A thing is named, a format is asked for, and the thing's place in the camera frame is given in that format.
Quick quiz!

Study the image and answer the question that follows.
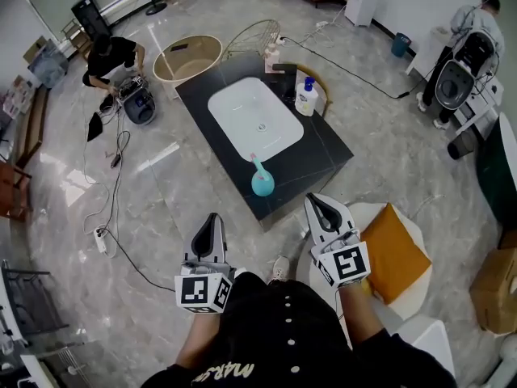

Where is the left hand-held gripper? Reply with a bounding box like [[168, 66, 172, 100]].
[[174, 212, 237, 315]]

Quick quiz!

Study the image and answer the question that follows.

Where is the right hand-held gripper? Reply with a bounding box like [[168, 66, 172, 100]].
[[303, 192, 372, 290]]

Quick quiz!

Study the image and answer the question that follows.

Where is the person's left forearm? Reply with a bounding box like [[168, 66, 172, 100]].
[[174, 310, 224, 370]]

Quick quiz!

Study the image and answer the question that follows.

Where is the person's right forearm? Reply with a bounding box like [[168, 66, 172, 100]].
[[336, 281, 392, 349]]

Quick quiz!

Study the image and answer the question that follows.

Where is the white pump bottle blue cap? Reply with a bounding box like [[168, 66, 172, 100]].
[[294, 76, 321, 118]]

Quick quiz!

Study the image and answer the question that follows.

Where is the pink bottle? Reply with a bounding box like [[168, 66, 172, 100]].
[[263, 43, 281, 74]]

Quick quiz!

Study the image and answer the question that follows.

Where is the person's white shoe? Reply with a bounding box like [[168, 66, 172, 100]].
[[267, 255, 292, 285]]

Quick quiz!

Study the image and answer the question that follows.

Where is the black sink counter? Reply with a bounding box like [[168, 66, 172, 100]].
[[174, 52, 355, 222]]

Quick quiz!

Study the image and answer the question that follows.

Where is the white round chair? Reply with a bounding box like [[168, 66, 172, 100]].
[[296, 201, 434, 323]]

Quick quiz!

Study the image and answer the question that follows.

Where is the orange cushion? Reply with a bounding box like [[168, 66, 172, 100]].
[[359, 202, 433, 306]]

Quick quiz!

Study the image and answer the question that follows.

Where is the person's black buttoned shirt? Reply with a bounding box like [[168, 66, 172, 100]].
[[140, 271, 458, 388]]

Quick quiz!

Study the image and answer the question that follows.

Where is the white sink basin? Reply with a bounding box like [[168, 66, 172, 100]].
[[207, 76, 305, 164]]

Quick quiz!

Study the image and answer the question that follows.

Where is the black faucet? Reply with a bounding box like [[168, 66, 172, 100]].
[[271, 62, 301, 99]]

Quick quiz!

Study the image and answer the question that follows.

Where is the grey round machine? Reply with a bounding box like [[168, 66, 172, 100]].
[[435, 30, 500, 111], [119, 76, 157, 126]]

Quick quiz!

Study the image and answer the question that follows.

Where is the black waste bin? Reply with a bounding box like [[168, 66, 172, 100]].
[[447, 129, 477, 162]]

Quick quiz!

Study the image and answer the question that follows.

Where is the black triangular pouch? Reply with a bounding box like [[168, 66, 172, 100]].
[[86, 112, 104, 143]]

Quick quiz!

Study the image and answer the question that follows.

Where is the white stool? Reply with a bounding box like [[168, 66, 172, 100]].
[[393, 314, 458, 380]]

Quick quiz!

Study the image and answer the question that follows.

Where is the dark green round table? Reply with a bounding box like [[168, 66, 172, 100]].
[[475, 112, 517, 230]]

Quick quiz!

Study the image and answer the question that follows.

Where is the round wooden tub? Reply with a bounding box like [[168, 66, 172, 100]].
[[152, 34, 224, 84]]

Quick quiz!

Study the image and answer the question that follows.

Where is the brown cardboard box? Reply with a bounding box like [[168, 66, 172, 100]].
[[469, 246, 517, 335]]

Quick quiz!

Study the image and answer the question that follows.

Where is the black metal rack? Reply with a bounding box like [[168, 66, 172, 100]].
[[0, 261, 70, 340]]

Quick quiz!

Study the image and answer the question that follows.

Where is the blue waste bin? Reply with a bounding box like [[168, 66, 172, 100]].
[[390, 32, 413, 58]]

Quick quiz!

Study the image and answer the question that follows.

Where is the brown wooden chair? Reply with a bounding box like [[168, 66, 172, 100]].
[[0, 161, 34, 222]]

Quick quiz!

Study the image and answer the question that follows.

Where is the wooden bench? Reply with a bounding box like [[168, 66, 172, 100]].
[[15, 86, 50, 170]]

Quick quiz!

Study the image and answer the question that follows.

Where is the white water dispenser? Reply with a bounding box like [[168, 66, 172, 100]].
[[343, 0, 380, 27]]

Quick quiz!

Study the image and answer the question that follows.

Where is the clear plastic box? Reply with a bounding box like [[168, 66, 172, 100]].
[[27, 40, 69, 90]]

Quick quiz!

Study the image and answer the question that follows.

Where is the black speaker box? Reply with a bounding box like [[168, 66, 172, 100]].
[[70, 0, 113, 42]]

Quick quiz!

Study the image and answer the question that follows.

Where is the black floor cable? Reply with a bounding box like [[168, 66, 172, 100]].
[[96, 129, 177, 293]]

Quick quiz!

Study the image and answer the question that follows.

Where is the black power cable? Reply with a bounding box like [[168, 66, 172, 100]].
[[278, 36, 414, 100]]

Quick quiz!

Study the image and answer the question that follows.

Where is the gold wire chair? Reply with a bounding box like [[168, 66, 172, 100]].
[[221, 19, 282, 62]]

